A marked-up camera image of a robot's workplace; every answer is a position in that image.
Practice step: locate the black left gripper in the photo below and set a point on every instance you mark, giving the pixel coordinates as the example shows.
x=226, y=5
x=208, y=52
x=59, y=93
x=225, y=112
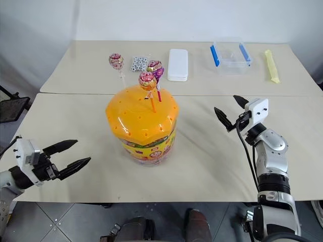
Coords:
x=46, y=169

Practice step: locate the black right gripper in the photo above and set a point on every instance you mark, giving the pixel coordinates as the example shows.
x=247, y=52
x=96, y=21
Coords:
x=244, y=118

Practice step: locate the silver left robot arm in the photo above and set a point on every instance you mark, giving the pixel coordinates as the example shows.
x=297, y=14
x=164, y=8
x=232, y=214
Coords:
x=7, y=184

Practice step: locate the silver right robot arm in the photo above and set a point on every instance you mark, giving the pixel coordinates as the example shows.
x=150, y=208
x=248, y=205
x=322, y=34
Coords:
x=273, y=156

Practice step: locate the orange lidded lollipop jar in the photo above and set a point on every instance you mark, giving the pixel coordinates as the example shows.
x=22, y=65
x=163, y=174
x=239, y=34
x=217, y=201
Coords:
x=142, y=131

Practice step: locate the purple red stick lollipop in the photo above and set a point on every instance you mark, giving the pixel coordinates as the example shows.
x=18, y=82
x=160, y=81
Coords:
x=157, y=70

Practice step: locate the orange stick lollipop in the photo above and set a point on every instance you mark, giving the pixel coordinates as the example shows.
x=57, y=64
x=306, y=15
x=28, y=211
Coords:
x=147, y=81

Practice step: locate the white stick lollipop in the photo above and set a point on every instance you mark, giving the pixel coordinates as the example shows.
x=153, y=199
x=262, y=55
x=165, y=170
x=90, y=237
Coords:
x=116, y=61

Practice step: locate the clear container blue clips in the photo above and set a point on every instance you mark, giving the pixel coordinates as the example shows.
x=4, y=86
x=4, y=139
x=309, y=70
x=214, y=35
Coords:
x=230, y=58

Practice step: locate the yellow long packet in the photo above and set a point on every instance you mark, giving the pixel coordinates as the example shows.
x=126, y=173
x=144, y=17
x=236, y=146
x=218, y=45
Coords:
x=272, y=66

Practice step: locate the white rectangular box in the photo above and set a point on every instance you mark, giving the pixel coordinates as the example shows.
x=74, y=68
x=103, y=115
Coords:
x=178, y=65

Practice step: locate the black metal stand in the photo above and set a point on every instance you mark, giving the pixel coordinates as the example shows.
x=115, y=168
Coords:
x=12, y=106

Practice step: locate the clear bag of dice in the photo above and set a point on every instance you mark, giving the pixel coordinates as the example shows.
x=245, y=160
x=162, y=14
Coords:
x=138, y=63

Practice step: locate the dark reddish rounded shape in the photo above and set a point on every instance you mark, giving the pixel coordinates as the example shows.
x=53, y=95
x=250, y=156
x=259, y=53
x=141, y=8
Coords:
x=198, y=225

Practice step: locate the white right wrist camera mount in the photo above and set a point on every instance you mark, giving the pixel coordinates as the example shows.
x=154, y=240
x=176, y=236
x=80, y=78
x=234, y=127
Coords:
x=258, y=111

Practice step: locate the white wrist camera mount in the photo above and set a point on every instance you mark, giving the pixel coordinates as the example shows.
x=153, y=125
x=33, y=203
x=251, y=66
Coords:
x=24, y=151
x=258, y=111

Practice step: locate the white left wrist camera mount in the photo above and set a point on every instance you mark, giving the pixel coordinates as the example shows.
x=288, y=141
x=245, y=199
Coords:
x=24, y=151

